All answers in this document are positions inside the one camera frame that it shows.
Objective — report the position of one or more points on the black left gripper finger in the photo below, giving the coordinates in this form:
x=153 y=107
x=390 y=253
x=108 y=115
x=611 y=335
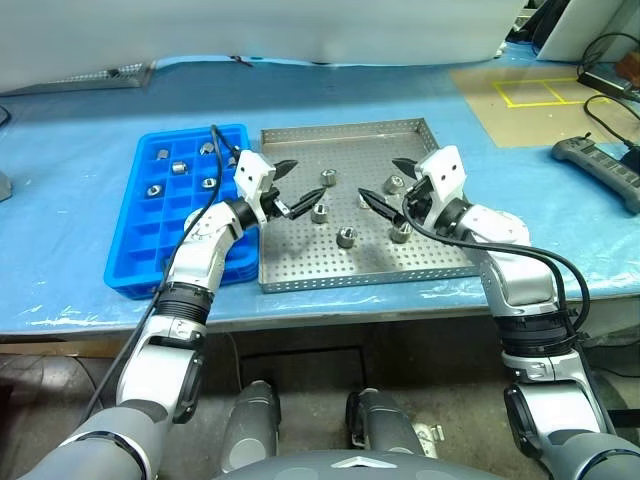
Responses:
x=285 y=168
x=306 y=204

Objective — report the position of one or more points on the grey right robot leg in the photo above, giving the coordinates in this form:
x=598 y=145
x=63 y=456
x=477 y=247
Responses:
x=380 y=425

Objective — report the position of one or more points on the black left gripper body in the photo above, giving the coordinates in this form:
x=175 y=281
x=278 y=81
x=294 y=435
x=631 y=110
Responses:
x=274 y=204

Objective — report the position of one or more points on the grey left robot leg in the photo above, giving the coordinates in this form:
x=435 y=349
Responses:
x=250 y=425

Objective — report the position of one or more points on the grey metal stand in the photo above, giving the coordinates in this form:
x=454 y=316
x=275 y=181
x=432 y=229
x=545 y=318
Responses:
x=4 y=187

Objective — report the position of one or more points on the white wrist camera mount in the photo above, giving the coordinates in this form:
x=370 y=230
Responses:
x=445 y=170
x=250 y=172

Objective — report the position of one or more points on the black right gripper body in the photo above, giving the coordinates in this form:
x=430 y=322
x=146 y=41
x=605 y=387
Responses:
x=419 y=202

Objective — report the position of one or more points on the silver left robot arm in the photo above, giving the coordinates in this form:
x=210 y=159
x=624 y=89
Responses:
x=200 y=260

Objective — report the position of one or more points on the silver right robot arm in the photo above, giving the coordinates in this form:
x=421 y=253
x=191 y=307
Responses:
x=520 y=280

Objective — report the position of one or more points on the small black clip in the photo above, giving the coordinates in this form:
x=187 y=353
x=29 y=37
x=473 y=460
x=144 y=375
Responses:
x=245 y=61

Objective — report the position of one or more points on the brown cardboard mat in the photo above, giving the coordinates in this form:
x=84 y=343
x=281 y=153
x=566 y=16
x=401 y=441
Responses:
x=500 y=115

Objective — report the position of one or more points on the white backdrop board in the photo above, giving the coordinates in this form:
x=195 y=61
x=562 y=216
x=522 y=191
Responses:
x=250 y=25

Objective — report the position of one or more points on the metal nut top right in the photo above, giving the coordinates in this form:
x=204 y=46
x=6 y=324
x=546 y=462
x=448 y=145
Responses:
x=395 y=184

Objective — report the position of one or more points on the blue compartment tray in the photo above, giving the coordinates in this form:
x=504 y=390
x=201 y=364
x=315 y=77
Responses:
x=145 y=240

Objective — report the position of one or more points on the grey robot leg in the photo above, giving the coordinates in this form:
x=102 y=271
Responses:
x=380 y=425
x=250 y=425

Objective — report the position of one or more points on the metal nut top centre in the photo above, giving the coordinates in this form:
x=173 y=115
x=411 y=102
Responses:
x=328 y=176

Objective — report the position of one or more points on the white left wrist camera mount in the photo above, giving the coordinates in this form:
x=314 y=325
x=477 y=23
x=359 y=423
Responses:
x=250 y=172

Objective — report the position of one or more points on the brown block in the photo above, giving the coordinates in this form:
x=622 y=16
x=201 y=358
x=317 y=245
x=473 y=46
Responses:
x=630 y=70

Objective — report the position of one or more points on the black handheld controller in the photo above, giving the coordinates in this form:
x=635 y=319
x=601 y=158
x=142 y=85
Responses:
x=600 y=162

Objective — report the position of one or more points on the flat perforated metal tray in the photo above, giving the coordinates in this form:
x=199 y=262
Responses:
x=100 y=77

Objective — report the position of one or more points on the grey robot torso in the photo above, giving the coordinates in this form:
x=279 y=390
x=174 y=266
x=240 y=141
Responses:
x=320 y=470

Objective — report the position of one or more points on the metal nut tray centre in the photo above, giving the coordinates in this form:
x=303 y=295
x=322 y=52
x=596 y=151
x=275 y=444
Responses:
x=346 y=236

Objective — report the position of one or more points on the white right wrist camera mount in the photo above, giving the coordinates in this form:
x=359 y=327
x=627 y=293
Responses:
x=445 y=170

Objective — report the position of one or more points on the black power adapter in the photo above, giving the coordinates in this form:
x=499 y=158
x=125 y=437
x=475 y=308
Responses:
x=605 y=82

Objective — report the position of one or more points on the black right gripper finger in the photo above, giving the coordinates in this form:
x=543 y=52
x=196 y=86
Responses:
x=406 y=167
x=382 y=205

